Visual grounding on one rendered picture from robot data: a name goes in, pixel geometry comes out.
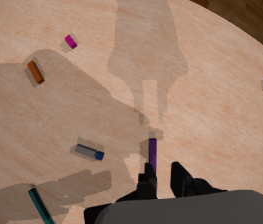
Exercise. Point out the orange rod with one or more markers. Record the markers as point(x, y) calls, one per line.
point(35, 72)

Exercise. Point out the small magenta block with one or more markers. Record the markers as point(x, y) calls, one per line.
point(71, 42)

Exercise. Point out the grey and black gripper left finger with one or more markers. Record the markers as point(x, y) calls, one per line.
point(147, 182)

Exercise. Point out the turquoise rod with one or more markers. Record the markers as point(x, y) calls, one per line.
point(40, 206)

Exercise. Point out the purple rod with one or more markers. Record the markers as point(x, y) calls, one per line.
point(153, 152)

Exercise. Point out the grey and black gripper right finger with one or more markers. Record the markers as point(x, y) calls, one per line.
point(181, 185)

